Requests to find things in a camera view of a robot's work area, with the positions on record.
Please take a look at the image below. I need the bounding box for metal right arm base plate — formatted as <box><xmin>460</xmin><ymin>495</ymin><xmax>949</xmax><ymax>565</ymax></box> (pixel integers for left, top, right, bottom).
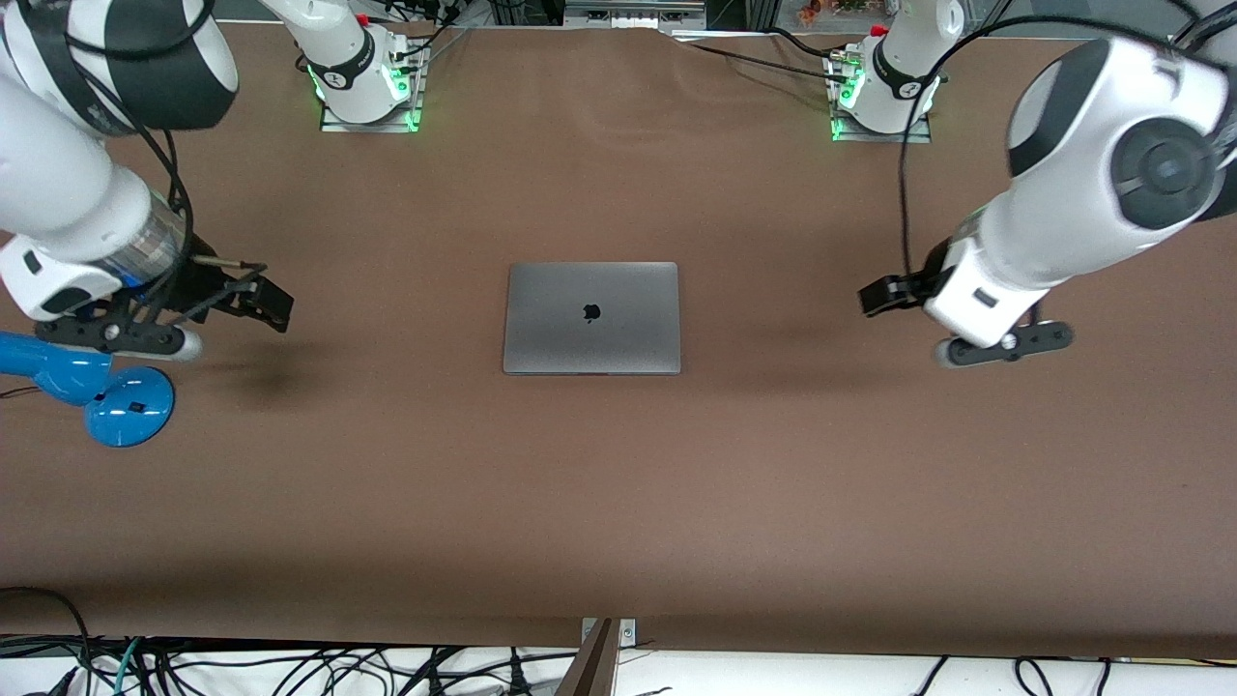
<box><xmin>319</xmin><ymin>43</ymin><xmax>427</xmax><ymax>134</ymax></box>

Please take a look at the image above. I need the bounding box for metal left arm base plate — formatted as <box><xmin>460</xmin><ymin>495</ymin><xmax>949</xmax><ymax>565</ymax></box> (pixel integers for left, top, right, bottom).
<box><xmin>827</xmin><ymin>48</ymin><xmax>935</xmax><ymax>145</ymax></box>

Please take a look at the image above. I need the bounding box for long black base cable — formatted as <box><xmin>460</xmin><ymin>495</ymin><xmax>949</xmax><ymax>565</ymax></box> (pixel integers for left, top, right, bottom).
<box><xmin>689</xmin><ymin>43</ymin><xmax>847</xmax><ymax>86</ymax></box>

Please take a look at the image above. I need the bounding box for short black base cable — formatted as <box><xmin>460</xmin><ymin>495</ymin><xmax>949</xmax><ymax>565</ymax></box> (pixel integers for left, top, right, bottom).
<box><xmin>768</xmin><ymin>26</ymin><xmax>859</xmax><ymax>63</ymax></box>

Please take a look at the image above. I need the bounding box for thick black looped cable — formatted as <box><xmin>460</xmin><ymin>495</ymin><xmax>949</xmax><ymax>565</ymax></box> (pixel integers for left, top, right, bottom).
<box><xmin>0</xmin><ymin>586</ymin><xmax>94</xmax><ymax>696</ymax></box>

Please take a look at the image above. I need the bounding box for blue desk lamp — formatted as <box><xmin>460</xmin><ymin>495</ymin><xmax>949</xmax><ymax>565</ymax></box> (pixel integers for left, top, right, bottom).
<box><xmin>0</xmin><ymin>332</ymin><xmax>177</xmax><ymax>449</ymax></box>

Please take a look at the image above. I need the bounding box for black right base cable bundle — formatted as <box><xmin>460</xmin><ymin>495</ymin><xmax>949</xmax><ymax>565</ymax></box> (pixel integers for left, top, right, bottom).
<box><xmin>385</xmin><ymin>0</ymin><xmax>472</xmax><ymax>65</ymax></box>

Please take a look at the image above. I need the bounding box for grey device box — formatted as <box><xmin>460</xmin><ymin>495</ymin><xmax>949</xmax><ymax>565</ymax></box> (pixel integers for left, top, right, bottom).
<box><xmin>563</xmin><ymin>0</ymin><xmax>708</xmax><ymax>31</ymax></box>

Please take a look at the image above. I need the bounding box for brown table cover mat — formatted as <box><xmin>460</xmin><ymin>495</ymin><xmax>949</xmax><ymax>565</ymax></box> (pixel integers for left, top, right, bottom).
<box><xmin>0</xmin><ymin>17</ymin><xmax>1237</xmax><ymax>660</ymax></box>

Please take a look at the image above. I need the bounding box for teal cable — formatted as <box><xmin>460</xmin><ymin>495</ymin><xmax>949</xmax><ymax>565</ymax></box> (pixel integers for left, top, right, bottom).
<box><xmin>113</xmin><ymin>635</ymin><xmax>147</xmax><ymax>696</ymax></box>

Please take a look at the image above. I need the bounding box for grey laptop computer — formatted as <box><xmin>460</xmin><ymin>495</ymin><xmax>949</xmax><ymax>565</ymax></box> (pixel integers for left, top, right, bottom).
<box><xmin>503</xmin><ymin>261</ymin><xmax>682</xmax><ymax>377</ymax></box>

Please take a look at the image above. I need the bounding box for dark wedge beam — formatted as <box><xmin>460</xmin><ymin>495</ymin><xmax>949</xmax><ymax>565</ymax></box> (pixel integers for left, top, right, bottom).
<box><xmin>555</xmin><ymin>619</ymin><xmax>621</xmax><ymax>696</ymax></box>

